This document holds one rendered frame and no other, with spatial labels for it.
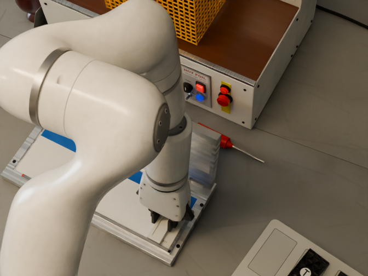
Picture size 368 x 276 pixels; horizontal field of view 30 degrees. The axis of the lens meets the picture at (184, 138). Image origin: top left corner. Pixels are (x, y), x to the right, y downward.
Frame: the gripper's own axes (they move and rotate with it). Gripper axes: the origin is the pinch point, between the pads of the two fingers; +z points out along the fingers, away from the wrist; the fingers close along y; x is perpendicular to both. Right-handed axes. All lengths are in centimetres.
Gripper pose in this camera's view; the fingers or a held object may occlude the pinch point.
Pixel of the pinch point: (164, 217)
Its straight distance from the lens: 145.7
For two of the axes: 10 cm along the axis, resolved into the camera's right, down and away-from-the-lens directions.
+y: 8.7, 4.0, -2.7
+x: 4.8, -6.7, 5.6
